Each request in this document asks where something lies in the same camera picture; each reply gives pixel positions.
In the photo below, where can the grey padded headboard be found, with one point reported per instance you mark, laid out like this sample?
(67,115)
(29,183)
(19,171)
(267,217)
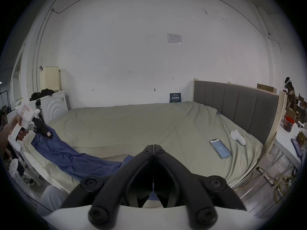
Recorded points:
(239,106)

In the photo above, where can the person's legs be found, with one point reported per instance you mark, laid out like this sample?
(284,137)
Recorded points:
(54,198)

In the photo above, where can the dark blue card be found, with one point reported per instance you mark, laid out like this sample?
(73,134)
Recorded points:
(175,97)

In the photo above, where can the dark blue garment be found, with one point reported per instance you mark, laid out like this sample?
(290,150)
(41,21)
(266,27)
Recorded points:
(72,156)

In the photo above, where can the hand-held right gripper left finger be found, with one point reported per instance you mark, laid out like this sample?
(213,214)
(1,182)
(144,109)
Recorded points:
(120,186)

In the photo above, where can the white table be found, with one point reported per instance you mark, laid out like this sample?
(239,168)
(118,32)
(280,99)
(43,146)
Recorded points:
(285,140)

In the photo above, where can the smartphone with lit screen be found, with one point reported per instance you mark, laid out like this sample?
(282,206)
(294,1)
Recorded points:
(220,148)

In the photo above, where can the person's left hand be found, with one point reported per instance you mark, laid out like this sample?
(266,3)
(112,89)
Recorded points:
(21,134)

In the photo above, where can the bed with beige sheet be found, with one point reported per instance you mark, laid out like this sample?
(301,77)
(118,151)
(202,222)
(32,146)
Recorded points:
(144,126)

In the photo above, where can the white hand controller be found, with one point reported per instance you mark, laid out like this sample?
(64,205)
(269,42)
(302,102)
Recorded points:
(238,137)

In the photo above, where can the white paper notice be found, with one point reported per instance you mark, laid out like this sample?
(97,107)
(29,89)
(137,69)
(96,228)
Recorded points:
(174,38)

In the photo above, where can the person's left forearm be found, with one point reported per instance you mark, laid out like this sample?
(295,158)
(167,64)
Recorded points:
(5,138)

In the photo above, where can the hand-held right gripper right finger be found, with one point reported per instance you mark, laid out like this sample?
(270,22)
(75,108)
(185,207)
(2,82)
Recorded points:
(187,186)

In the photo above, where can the white stool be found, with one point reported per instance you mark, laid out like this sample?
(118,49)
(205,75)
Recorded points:
(14,166)

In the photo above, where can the white washing machine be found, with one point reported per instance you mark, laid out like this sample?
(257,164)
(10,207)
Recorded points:
(54,106)

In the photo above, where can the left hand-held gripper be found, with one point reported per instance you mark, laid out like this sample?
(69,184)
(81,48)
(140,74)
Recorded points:
(26,115)

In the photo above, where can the brown carton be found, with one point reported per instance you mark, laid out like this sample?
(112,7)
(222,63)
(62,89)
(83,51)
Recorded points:
(266,88)

